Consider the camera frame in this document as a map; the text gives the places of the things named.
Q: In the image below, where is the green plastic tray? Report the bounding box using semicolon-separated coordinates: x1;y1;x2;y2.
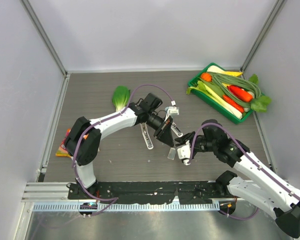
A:
187;62;265;125

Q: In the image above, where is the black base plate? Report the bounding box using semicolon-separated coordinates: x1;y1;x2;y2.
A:
67;179;248;205

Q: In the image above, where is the colourful snack packet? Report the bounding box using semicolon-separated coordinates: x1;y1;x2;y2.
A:
55;128;90;158

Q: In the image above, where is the orange pumpkin toy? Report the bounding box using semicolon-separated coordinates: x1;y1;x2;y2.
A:
200;72;212;82

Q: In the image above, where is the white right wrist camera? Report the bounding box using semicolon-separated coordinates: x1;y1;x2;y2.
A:
176;141;191;166

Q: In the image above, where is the green long beans bundle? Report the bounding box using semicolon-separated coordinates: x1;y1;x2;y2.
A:
208;72;254;109

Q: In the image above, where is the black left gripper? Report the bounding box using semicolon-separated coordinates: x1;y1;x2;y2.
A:
146;111;174;147

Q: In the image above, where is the red chili pepper toy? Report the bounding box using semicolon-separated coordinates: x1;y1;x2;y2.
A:
222;95;245;114

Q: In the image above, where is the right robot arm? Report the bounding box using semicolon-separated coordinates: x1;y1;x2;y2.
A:
175;119;300;239

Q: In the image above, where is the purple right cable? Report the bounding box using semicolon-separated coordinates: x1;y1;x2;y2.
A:
186;122;300;221

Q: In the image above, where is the pale green leek toy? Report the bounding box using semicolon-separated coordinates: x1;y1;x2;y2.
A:
186;80;243;119

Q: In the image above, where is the white radish toy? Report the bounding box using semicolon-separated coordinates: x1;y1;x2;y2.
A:
206;65;225;74

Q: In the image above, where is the yellow corn toy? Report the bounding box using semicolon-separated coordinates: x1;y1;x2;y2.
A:
222;71;243;77

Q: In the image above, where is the white stapler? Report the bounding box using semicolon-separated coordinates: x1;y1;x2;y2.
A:
140;123;154;150

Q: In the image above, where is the green lettuce leaf toy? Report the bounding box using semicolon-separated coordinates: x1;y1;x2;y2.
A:
248;74;272;113

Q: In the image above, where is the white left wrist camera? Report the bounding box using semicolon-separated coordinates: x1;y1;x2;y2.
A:
164;100;180;120

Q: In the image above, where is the orange carrot toy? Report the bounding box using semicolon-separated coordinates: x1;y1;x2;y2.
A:
227;85;253;103

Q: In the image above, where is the perforated cable duct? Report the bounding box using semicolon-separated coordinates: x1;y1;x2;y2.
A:
32;201;220;212

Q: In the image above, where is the green bok choy toy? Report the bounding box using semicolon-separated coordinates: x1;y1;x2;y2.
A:
112;85;131;112

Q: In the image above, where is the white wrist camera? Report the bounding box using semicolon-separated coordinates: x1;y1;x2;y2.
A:
164;100;180;120
176;141;191;166

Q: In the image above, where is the staples tray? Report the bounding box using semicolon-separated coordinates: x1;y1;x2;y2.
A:
167;147;177;160

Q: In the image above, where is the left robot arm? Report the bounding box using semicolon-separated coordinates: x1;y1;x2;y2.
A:
64;93;178;200

